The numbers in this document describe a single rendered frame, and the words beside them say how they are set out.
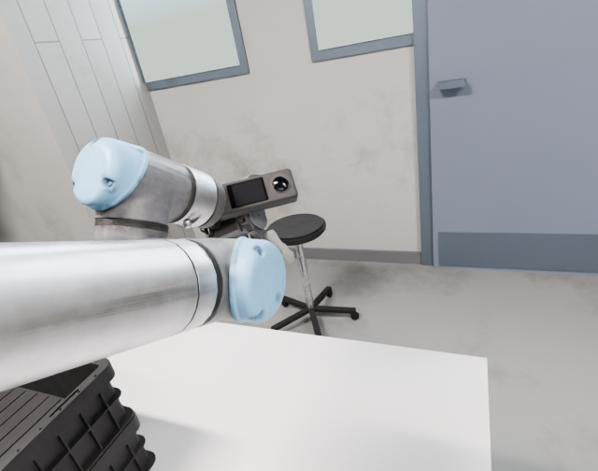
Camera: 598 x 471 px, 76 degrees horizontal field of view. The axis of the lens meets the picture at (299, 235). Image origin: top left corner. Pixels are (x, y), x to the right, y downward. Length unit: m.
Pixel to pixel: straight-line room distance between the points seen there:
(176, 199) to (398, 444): 0.52
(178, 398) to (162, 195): 0.54
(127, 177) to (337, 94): 1.91
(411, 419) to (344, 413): 0.12
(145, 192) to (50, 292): 0.23
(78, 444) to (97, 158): 0.41
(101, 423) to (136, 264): 0.45
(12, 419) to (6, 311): 0.64
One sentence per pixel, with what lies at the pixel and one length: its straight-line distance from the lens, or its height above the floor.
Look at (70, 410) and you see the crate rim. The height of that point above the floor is 0.92.
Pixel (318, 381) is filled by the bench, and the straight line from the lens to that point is 0.82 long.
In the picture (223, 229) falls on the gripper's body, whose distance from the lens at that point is 0.58.
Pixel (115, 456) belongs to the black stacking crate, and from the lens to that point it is 0.72.
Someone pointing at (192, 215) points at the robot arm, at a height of 1.13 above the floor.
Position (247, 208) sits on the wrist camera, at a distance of 0.54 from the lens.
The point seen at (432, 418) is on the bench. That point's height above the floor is 0.70.
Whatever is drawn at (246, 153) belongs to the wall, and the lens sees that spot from 2.57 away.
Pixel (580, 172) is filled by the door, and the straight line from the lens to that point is 2.26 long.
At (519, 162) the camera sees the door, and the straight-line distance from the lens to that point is 2.20.
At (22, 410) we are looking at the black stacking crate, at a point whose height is 0.83.
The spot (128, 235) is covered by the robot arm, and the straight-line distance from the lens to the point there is 0.43.
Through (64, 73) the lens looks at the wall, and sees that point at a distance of 2.50.
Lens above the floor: 1.29
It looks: 25 degrees down
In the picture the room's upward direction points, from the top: 11 degrees counter-clockwise
